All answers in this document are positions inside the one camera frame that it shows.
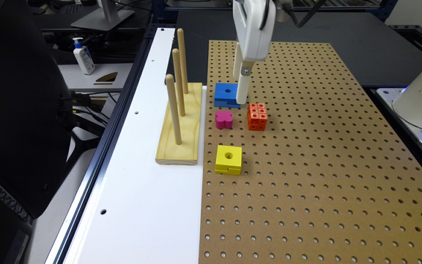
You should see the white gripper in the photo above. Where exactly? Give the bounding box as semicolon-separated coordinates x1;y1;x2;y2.
233;0;275;104

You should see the pink flower block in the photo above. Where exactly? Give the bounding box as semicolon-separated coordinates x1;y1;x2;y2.
215;110;233;129

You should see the blue square block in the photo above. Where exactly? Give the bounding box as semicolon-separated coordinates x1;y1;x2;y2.
214;83;240;108

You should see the orange cube block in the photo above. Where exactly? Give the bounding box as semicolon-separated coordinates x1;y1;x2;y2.
247;103;267;131

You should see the middle wooden peg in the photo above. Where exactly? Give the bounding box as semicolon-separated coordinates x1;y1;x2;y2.
172;48;185;117

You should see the wooden peg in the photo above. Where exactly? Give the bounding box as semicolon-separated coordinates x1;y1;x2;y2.
165;74;182;145
177;28;188;94
172;48;185;117

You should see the far wooden peg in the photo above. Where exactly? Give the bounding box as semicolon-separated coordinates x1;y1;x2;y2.
177;28;188;94

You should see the near wooden peg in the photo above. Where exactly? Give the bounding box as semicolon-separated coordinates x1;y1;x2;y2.
165;74;182;145

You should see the yellow square block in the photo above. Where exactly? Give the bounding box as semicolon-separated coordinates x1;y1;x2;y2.
215;145;243;175

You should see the wooden peg base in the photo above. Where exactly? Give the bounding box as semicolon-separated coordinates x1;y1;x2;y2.
155;83;202;165

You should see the silver monitor stand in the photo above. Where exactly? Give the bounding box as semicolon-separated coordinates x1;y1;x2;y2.
70;0;135;31

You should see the brown pegboard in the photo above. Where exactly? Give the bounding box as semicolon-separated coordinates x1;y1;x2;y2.
199;40;422;263

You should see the white lotion pump bottle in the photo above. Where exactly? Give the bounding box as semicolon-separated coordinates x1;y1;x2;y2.
73;37;95;75

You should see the white board panel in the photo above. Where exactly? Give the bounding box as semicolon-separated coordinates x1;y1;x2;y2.
64;28;202;263

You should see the black office chair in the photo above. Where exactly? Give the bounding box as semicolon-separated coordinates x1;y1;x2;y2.
0;0;106;220

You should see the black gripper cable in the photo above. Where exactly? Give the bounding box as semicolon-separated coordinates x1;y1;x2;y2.
286;0;327;29

